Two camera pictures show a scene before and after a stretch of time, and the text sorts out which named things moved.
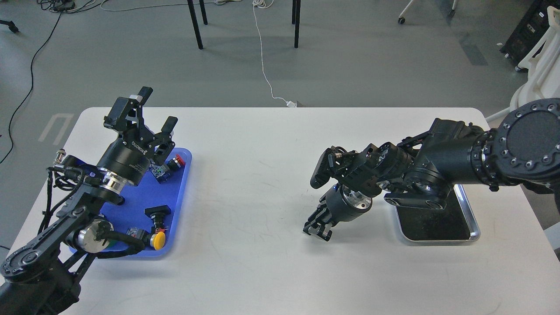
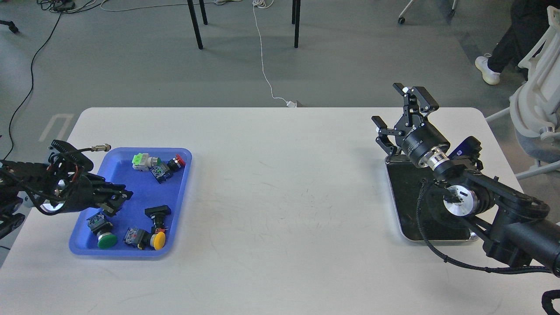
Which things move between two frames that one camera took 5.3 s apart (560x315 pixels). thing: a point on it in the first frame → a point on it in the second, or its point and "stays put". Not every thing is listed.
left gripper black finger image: x=162 y=144 → x=110 y=208
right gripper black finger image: x=320 y=214 → x=418 y=102
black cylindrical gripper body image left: x=127 y=160 → x=85 y=190
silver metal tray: x=455 y=222 → x=406 y=178
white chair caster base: x=401 y=20 stays put
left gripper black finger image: x=126 y=117 → x=117 y=192
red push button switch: x=176 y=163 stays put
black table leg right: x=295 y=19 stays put
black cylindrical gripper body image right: x=341 y=206 → x=425 y=146
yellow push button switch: x=157 y=240 stays put
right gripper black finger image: x=324 y=232 → x=386 y=139
